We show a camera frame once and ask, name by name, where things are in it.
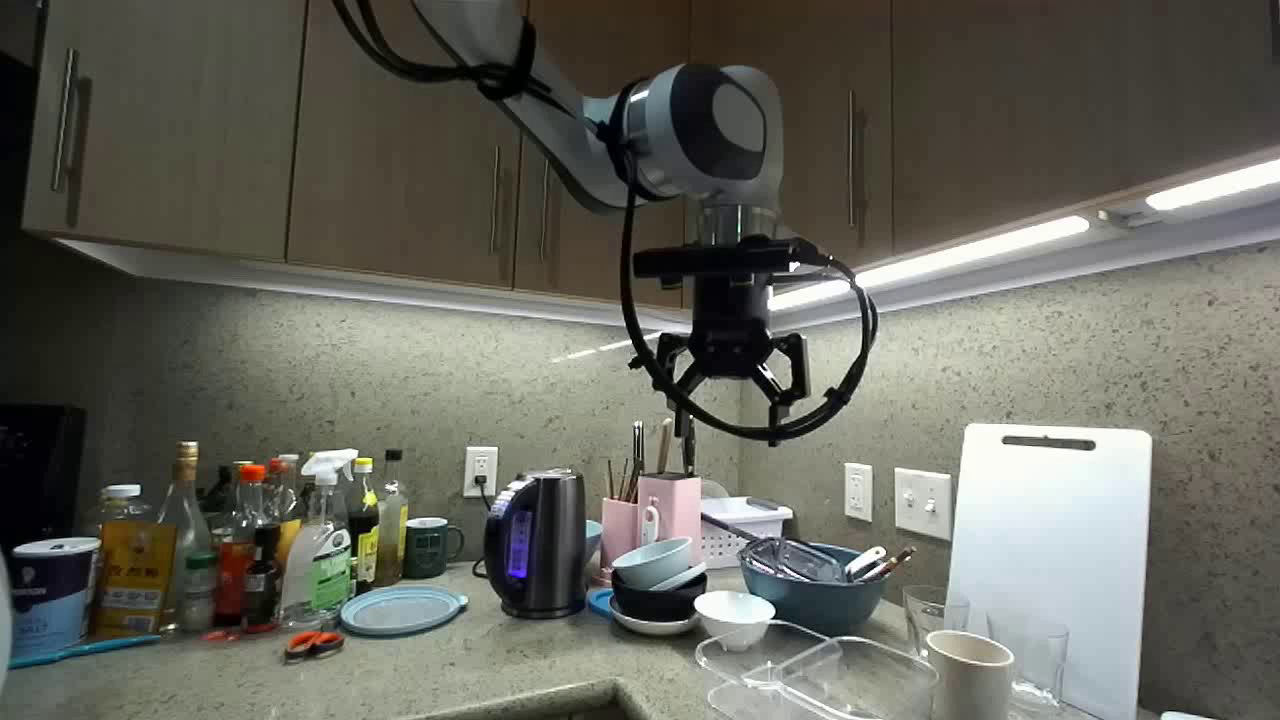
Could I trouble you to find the red capped sauce bottle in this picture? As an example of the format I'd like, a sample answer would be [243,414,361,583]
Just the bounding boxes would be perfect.
[266,453,308,563]

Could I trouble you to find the tall clear glass bottle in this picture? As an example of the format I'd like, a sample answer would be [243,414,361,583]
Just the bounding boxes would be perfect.
[157,436,221,638]

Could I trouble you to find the kitchen sink basin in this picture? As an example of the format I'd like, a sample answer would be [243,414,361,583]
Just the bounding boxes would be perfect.
[421,674,659,720]

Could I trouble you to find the white outlet with kettle plug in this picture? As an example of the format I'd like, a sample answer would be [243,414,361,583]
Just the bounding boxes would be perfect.
[459,442,505,502]

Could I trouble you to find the grey-blue ceramic bowl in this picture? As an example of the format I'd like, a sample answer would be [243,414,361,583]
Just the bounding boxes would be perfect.
[613,534,704,595]
[646,559,712,601]

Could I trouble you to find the black countertop appliance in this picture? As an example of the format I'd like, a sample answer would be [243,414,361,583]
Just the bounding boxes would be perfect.
[0,398,94,559]

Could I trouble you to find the white mug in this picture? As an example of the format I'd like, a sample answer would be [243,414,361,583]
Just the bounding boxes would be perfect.
[920,629,1020,720]

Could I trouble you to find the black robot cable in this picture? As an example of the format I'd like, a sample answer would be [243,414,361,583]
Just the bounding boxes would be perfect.
[332,0,884,453]

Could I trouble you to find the black capped oil bottle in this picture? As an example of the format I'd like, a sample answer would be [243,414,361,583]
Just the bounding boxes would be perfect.
[375,448,414,586]

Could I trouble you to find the pink knife block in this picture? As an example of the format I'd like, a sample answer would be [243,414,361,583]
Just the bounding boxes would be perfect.
[636,473,710,552]

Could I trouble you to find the white and blue canister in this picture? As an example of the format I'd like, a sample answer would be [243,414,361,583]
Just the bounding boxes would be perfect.
[5,530,103,662]

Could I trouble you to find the small white bowl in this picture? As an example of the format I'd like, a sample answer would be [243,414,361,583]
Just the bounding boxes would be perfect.
[691,586,782,653]

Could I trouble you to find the clear spray bottle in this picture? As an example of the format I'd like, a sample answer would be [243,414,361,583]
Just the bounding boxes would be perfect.
[275,448,363,633]

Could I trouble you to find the white cutting board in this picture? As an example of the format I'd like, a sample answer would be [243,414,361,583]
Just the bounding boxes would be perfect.
[942,420,1159,720]

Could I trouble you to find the white double light switch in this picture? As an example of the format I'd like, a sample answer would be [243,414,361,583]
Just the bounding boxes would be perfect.
[893,462,958,543]

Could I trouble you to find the black electric kettle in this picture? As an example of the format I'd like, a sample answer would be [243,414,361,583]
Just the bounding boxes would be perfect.
[480,469,592,623]

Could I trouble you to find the long under-cabinet light strip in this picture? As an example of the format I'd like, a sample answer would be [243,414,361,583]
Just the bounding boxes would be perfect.
[764,211,1095,320]

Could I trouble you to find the clear drinking glass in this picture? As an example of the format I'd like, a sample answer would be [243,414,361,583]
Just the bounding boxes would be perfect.
[980,613,1080,713]

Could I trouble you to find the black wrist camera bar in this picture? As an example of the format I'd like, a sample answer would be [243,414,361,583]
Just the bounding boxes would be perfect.
[627,236,830,285]

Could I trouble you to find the white plastic basket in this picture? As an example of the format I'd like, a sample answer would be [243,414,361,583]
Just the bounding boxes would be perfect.
[702,492,800,572]

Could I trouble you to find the yellow labelled jar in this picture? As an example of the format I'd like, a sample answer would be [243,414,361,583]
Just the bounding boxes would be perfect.
[88,480,180,638]

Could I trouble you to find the short under-cabinet light strip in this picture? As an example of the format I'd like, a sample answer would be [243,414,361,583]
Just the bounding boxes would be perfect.
[1141,157,1280,221]

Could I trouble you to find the metal utensils bundle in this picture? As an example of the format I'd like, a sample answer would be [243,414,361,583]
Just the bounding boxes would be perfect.
[839,541,920,586]

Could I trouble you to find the dark ceramic bowl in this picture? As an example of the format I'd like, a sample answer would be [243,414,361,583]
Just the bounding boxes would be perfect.
[607,566,716,623]

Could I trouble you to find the white plate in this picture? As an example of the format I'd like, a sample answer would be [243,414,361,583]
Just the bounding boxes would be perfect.
[607,602,702,638]

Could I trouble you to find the brown wooden wall cabinets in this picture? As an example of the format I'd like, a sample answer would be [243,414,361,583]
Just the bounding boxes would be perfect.
[16,0,1280,315]

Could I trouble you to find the dark blue bowl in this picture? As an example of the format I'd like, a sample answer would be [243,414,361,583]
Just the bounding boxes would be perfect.
[736,534,893,638]

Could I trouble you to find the small red tool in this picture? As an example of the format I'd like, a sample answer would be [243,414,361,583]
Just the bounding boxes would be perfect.
[279,623,348,662]

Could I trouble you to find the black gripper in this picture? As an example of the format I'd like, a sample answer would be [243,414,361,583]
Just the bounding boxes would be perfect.
[653,270,811,442]

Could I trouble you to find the pink utensil holder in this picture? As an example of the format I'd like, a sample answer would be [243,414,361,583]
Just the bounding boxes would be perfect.
[602,492,646,572]

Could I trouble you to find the white wall outlet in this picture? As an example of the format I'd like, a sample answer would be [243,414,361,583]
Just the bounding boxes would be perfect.
[839,458,882,528]

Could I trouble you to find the dark handled kitchen knife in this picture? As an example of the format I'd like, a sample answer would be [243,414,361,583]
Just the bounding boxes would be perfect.
[627,420,653,499]

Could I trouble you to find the light blue round lid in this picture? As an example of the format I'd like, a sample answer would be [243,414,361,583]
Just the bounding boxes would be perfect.
[338,580,472,638]

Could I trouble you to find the dark green mug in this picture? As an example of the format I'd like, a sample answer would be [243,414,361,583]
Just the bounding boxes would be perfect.
[399,511,467,583]

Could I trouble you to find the metal whisk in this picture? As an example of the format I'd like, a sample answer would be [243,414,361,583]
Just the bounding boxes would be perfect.
[704,514,839,586]

